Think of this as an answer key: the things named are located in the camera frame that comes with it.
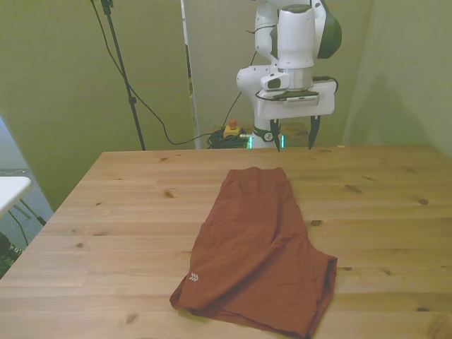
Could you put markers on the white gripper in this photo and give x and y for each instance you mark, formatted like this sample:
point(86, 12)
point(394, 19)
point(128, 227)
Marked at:
point(300, 110)

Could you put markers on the rust red shorts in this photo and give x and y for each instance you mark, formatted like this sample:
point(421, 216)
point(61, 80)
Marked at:
point(254, 247)

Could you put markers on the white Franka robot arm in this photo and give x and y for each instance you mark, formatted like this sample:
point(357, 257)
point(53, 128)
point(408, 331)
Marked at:
point(295, 39)

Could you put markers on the yellow emergency stop button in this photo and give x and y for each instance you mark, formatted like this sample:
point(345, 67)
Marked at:
point(233, 131)

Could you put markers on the black tripod stand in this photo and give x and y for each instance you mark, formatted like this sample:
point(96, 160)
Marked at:
point(121, 67)

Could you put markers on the white side table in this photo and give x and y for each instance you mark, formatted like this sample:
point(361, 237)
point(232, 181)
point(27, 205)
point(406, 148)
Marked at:
point(12, 189)

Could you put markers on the white vertical wall strip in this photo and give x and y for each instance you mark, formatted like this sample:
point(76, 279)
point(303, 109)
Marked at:
point(183, 21)

